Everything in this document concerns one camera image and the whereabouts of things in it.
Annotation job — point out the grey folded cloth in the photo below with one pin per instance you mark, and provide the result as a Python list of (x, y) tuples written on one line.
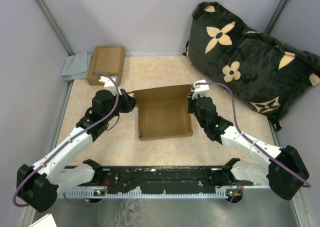
[(76, 67)]

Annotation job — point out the aluminium frame rail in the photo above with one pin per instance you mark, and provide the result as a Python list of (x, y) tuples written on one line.
[(260, 185)]

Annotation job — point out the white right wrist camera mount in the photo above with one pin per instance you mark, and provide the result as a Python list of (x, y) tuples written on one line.
[(199, 89)]

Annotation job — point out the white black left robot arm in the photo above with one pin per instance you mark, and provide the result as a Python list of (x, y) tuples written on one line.
[(40, 184)]

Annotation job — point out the aluminium corner post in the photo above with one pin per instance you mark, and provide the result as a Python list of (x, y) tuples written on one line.
[(55, 26), (275, 16)]

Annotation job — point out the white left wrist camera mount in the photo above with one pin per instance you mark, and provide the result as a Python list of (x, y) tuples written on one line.
[(109, 83)]

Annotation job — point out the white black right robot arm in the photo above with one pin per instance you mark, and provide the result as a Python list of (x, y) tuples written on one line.
[(282, 169)]

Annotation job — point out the white slotted cable duct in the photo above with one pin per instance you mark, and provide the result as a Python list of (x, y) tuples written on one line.
[(98, 193)]

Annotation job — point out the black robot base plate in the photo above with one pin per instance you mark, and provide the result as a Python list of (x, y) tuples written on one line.
[(189, 179)]

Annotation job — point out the large folded cardboard box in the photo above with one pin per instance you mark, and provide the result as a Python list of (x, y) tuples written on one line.
[(91, 79)]

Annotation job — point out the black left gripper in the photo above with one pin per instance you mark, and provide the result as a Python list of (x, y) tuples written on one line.
[(129, 102)]

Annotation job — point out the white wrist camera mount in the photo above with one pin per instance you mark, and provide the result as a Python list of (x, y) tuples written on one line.
[(109, 83), (199, 89)]

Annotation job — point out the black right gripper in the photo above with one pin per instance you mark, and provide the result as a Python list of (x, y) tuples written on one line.
[(190, 101)]

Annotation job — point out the black floral plush pillow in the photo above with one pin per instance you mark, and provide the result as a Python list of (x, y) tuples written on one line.
[(263, 72)]

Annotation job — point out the small folded cardboard box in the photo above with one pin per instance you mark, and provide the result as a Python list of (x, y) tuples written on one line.
[(109, 60)]

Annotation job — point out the right aluminium corner post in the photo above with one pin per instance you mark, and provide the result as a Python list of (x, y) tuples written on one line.
[(275, 16)]

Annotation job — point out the white paper sheet corner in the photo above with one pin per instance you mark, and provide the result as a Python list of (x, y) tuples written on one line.
[(46, 221)]

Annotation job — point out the brown cardboard box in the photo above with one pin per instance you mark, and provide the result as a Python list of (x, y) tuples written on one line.
[(163, 112)]

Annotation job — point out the left aluminium corner post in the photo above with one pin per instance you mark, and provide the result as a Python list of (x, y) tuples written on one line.
[(55, 26)]

